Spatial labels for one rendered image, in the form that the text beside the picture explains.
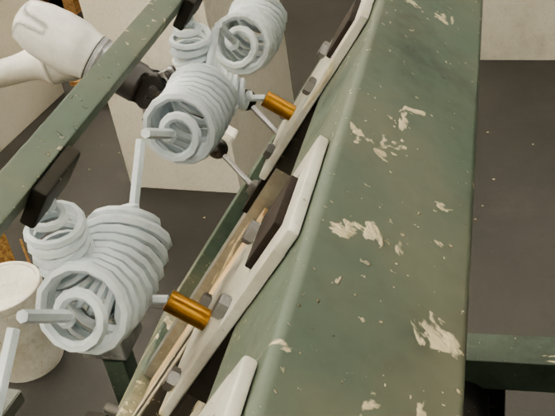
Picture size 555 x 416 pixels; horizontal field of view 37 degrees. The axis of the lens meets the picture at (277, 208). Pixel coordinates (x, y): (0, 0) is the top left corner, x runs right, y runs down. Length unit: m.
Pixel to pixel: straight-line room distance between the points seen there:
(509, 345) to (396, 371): 1.59
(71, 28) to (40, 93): 3.78
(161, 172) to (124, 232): 3.60
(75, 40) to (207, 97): 0.88
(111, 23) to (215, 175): 0.86
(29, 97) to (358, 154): 4.77
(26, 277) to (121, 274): 2.71
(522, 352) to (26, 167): 1.58
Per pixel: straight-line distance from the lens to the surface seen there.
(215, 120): 0.67
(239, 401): 0.35
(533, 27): 4.97
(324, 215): 0.44
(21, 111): 5.17
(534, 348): 1.97
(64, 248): 0.53
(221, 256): 1.56
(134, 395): 1.83
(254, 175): 1.73
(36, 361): 3.30
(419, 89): 0.61
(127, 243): 0.55
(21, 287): 3.20
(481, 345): 1.97
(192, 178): 4.10
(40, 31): 1.56
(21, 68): 1.73
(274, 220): 0.47
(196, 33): 0.76
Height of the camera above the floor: 2.16
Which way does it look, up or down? 34 degrees down
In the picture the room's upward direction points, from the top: 10 degrees counter-clockwise
